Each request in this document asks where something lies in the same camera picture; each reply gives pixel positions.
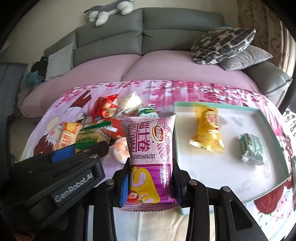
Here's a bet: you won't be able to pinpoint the clear wrapped pale bun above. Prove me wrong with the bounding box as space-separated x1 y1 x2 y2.
116 91 142 115

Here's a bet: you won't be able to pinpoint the round peach bun packet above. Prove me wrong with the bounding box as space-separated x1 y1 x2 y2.
112 137 130 164

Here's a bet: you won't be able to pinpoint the yellow snack packet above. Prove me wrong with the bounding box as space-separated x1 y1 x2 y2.
189 103 226 155

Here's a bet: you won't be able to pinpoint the teal cloth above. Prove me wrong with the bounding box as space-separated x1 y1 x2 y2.
24 72 45 90

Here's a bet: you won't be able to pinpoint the cream orange snack packet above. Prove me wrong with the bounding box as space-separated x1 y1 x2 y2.
54 122 84 151

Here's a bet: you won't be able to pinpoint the green silver snack packet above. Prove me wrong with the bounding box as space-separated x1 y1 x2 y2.
239 133 265 165

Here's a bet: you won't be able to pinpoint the pink sofa cover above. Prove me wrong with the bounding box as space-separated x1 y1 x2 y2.
21 51 259 116

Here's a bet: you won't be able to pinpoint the beige patterned curtain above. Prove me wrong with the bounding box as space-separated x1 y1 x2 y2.
237 0 292 77

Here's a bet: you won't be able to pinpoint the red cookie packet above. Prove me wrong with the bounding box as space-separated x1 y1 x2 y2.
92 94 119 122

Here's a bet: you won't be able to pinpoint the red brick-pattern snack packet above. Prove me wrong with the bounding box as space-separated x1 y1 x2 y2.
102 118 126 141

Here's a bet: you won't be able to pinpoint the purple cake roll packet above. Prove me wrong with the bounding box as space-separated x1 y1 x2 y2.
119 113 179 212

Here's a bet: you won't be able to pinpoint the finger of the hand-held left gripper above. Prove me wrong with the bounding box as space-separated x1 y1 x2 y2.
13 146 77 173
54 141 110 169

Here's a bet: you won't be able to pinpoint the green white snack packet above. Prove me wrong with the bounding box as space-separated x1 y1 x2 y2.
137 105 159 118

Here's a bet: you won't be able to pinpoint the light grey cushion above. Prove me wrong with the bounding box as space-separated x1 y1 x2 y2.
45 43 74 81

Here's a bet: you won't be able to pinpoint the pink printed blanket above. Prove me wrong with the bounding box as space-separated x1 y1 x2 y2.
14 80 296 241

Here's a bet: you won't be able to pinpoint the white tray with teal rim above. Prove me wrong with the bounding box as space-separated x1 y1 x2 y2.
173 101 290 216

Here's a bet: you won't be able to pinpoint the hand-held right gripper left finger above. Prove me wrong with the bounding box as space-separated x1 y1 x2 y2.
80 159 131 241

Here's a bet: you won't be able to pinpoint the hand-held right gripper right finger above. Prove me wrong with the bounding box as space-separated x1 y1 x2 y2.
171 160 269 241

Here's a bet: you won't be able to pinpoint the black white patterned cushion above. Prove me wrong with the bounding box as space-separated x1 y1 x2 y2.
191 27 257 65

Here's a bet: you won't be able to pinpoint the dark clothes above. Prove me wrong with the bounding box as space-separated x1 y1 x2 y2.
31 56 49 77

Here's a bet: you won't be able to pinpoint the grey sofa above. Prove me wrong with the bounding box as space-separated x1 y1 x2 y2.
21 7 293 116

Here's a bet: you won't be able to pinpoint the grey white plush toy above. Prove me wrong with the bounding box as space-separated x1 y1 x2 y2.
84 0 134 26

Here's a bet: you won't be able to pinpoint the green bread packet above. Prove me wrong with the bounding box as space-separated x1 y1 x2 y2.
75 120 112 153

